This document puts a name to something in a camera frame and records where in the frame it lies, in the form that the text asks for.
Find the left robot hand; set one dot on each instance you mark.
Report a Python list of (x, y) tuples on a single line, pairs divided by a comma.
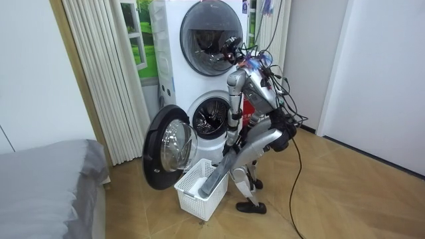
[(229, 149)]

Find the grey cloth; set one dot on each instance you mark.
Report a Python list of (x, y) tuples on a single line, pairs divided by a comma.
[(216, 176)]

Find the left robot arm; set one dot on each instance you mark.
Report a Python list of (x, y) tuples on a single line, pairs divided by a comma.
[(235, 99)]

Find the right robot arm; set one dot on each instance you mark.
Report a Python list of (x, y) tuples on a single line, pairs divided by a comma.
[(255, 118)]

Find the robot legs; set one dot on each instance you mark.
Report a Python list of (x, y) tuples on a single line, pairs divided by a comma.
[(255, 146)]

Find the white folded cloth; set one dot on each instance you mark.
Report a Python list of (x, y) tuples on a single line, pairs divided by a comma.
[(198, 186)]

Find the robot body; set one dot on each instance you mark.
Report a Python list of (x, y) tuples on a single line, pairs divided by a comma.
[(260, 93)]

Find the white plastic laundry basket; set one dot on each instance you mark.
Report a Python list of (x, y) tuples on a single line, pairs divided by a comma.
[(194, 206)]

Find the open black washer door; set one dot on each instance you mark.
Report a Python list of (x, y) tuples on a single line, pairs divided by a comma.
[(156, 149)]

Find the white stacked washing machine tower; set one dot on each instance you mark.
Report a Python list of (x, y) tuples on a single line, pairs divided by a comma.
[(176, 76)]

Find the beige pleated curtain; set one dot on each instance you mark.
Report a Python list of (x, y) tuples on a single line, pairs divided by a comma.
[(106, 83), (275, 30)]

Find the green landscape window poster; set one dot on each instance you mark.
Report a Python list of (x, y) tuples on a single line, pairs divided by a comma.
[(146, 46)]

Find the grey bed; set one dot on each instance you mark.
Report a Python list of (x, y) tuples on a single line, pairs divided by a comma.
[(40, 189)]

